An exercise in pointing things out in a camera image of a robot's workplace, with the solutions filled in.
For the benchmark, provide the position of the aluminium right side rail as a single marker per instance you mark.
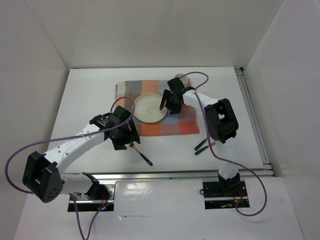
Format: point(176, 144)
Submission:
point(267, 166)

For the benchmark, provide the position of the gold fork green handle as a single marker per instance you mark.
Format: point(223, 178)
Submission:
point(132, 145)

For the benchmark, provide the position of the cream round plate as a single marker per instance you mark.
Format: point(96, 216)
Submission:
point(147, 108)

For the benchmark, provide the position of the checkered orange blue cloth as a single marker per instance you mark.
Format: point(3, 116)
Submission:
point(184, 123)

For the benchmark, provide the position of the gold knife green handle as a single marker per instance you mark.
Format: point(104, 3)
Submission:
point(204, 148)

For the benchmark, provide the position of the aluminium front rail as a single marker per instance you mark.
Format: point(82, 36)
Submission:
point(172, 175)

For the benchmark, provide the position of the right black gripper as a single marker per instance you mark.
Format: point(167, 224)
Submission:
point(167, 95)

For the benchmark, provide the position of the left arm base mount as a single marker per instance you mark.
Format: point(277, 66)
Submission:
point(102, 200)

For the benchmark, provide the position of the gold spoon green handle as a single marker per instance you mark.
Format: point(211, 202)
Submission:
point(200, 145)

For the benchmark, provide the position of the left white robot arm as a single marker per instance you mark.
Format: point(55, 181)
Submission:
point(44, 172)

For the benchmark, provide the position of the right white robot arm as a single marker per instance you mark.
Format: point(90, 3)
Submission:
point(220, 121)

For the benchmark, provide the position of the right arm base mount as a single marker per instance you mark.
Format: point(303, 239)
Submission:
point(216, 198)

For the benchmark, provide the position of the blue white mug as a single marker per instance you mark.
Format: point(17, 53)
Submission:
point(184, 79)

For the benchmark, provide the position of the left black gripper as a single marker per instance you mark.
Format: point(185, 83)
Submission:
point(119, 144)

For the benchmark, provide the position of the aluminium rail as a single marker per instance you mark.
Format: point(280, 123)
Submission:
point(267, 166)
point(172, 175)

